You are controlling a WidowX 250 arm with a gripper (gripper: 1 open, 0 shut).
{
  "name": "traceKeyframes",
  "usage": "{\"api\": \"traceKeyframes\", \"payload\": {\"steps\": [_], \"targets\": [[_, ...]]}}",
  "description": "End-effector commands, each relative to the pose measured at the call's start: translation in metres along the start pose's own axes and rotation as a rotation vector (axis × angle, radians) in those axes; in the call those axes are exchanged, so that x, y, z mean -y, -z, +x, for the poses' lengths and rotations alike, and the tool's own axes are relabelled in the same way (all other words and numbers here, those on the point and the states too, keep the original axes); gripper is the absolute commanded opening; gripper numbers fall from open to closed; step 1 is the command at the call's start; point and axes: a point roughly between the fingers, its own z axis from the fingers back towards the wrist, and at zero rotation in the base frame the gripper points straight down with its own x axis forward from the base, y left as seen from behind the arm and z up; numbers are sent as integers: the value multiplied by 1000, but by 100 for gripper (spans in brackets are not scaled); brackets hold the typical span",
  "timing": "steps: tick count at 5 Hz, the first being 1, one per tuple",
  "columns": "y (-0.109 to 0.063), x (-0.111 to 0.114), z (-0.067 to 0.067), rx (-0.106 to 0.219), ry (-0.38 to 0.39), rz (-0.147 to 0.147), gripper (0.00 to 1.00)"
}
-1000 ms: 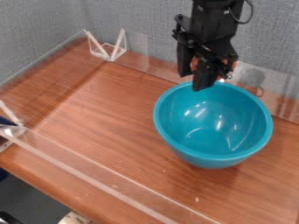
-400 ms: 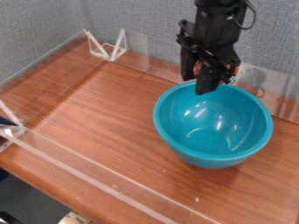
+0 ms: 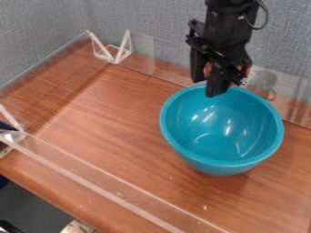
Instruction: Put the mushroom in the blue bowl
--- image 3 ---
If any clear acrylic left bracket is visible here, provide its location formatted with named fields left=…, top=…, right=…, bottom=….
left=0, top=104, right=25, bottom=159

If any blue plastic bowl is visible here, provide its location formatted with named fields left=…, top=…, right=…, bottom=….
left=158, top=85, right=284, bottom=176

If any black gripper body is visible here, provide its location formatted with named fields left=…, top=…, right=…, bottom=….
left=184, top=0, right=254, bottom=86

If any clear acrylic corner bracket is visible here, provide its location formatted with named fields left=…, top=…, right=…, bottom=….
left=88, top=30, right=132, bottom=65

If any black cable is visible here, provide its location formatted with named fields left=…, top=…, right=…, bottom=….
left=241, top=0, right=269, bottom=31

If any clear acrylic barrier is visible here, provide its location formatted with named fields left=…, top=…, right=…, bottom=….
left=120, top=32, right=311, bottom=129
left=13, top=132, right=228, bottom=233

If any clear acrylic back barrier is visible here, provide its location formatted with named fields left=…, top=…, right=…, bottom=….
left=120, top=32, right=311, bottom=129

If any red toy mushroom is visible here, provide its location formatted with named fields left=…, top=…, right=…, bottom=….
left=202, top=62, right=250, bottom=86

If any clear acrylic front barrier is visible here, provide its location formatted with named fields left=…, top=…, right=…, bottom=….
left=13, top=132, right=228, bottom=233

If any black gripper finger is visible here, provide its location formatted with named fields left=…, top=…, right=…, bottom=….
left=206, top=63, right=232, bottom=97
left=189, top=48, right=208, bottom=83

